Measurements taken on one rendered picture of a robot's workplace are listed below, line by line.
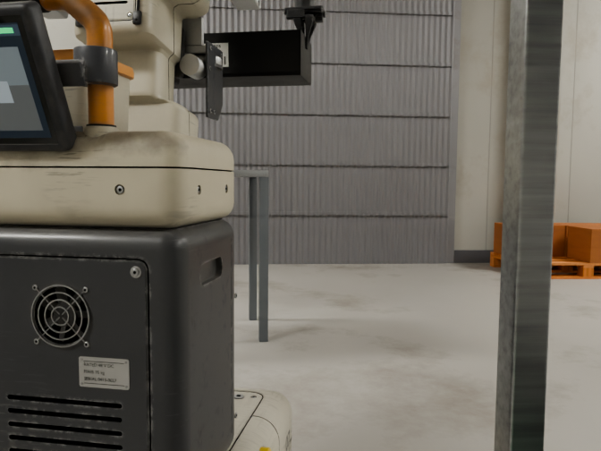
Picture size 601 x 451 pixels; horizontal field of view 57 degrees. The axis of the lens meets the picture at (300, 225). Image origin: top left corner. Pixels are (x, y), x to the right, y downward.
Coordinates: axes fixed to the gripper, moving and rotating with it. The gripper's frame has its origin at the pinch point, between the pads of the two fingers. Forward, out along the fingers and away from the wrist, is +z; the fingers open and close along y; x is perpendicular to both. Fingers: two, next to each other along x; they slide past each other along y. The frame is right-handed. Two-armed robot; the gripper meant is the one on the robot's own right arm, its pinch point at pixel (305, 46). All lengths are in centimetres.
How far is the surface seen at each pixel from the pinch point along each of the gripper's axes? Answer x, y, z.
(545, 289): 102, -36, 42
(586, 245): -320, -174, 95
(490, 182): -393, -111, 45
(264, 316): -97, 36, 100
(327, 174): -349, 37, 36
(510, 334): 102, -33, 46
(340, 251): -350, 26, 108
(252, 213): -136, 51, 55
